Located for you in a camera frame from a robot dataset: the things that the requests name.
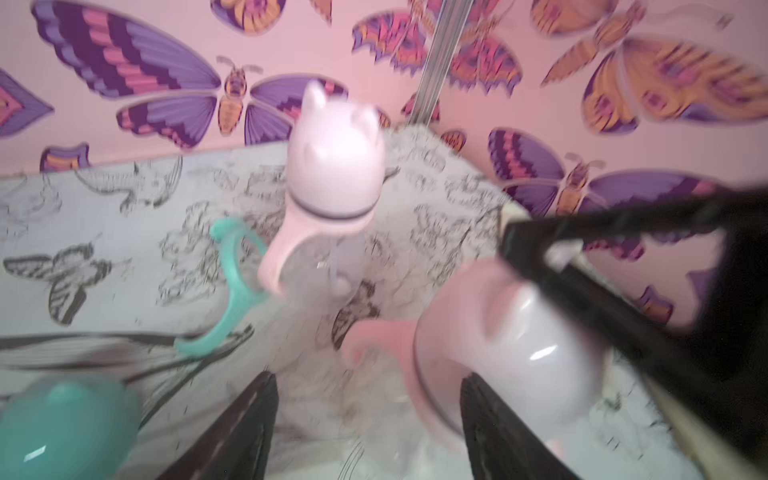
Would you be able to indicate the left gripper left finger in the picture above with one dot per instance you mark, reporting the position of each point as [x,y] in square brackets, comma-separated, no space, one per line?
[238,442]

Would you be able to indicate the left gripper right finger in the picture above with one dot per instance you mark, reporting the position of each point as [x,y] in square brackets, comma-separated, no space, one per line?
[500,446]

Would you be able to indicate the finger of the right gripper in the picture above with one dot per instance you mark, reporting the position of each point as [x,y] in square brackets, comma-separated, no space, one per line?
[718,367]

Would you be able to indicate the pink bottle cap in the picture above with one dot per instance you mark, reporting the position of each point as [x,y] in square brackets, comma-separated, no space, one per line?
[336,156]
[488,320]

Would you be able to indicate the clear baby bottle body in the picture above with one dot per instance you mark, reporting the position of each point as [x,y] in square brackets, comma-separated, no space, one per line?
[327,270]

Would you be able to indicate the teal bottle cap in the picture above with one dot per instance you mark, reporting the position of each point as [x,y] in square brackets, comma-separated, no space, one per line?
[69,427]

